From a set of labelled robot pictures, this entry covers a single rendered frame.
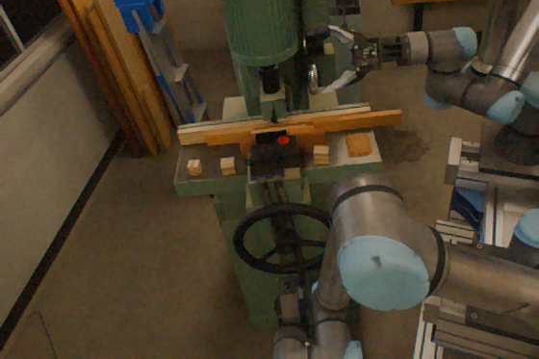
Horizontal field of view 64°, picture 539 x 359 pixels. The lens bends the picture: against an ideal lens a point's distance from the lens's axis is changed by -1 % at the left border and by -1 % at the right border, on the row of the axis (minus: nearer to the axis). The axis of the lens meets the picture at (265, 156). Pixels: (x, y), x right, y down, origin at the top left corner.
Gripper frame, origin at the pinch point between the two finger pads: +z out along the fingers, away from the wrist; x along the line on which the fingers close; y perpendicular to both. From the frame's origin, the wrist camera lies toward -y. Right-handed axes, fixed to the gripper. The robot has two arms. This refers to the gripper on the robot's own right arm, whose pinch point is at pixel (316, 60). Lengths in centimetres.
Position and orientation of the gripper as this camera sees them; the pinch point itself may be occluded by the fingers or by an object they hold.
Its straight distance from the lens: 106.0
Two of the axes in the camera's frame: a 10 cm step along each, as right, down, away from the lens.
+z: -9.9, 1.0, 0.8
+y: -0.6, 2.2, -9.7
